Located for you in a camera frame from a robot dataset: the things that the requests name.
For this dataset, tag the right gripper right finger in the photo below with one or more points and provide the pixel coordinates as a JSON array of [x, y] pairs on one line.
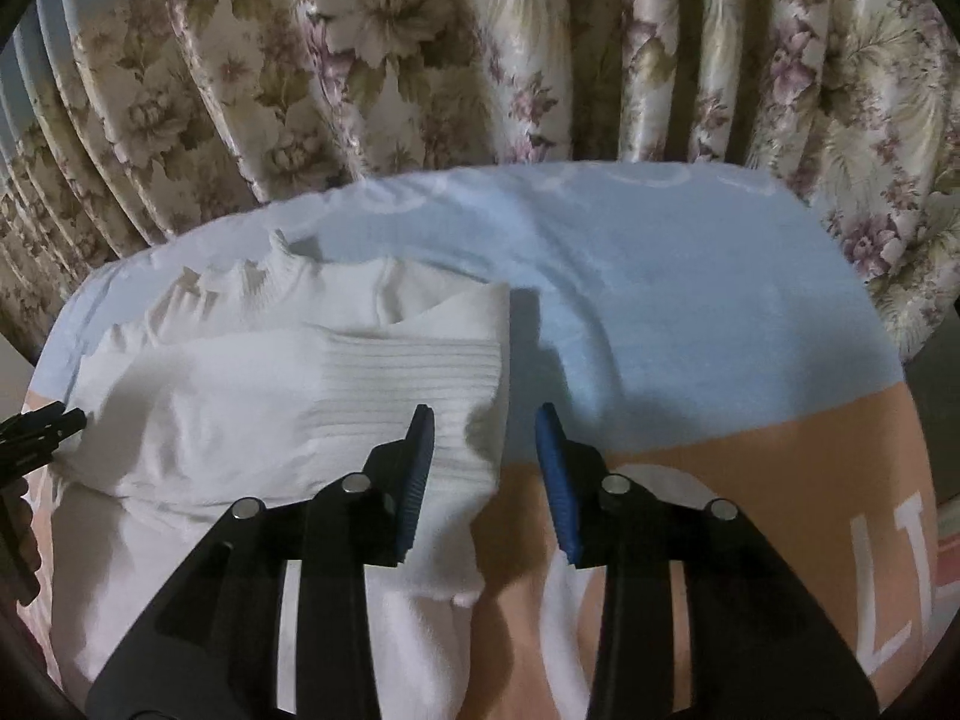
[[702, 617]]

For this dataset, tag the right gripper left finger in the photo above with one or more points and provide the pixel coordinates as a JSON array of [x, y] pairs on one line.
[[208, 644]]

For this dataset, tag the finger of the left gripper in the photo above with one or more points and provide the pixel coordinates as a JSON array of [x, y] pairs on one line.
[[32, 421], [24, 453]]

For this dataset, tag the white knit sweater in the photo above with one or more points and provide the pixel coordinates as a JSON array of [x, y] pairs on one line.
[[271, 379]]

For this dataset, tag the person's left hand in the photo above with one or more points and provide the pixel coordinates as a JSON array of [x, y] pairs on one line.
[[21, 559]]

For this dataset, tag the orange blue printed bedsheet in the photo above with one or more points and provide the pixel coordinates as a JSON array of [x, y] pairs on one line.
[[694, 324]]

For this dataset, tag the floral blue curtain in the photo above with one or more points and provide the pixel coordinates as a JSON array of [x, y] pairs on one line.
[[126, 123]]

